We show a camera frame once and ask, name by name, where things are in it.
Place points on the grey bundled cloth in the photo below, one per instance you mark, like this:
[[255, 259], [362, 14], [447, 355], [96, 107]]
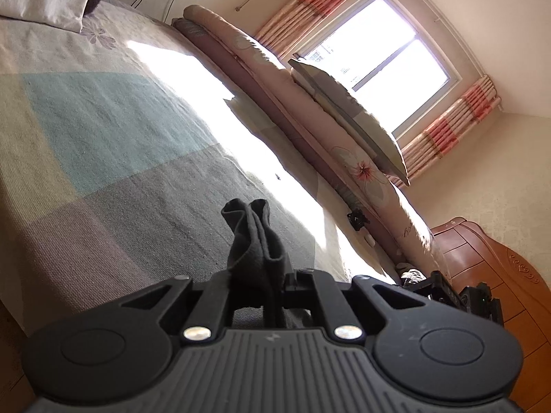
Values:
[[412, 276]]

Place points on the black hair claw clip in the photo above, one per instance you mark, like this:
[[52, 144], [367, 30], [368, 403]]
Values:
[[357, 219]]

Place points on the dark grey sweatpants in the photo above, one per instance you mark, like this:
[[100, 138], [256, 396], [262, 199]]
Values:
[[258, 264]]

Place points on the orange wooden headboard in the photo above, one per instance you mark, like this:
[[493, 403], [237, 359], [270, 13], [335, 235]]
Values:
[[474, 258]]

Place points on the white earbud case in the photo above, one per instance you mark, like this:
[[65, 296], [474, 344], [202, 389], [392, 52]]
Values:
[[370, 240]]

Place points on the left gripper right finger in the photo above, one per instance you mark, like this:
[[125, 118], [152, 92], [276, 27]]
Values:
[[319, 293]]

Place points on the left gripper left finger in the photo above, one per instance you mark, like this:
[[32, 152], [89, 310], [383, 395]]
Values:
[[207, 318]]

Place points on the pink floral folded quilt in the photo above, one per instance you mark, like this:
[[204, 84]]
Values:
[[334, 154]]

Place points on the grey floral pillow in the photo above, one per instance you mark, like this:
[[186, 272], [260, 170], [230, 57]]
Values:
[[363, 127]]

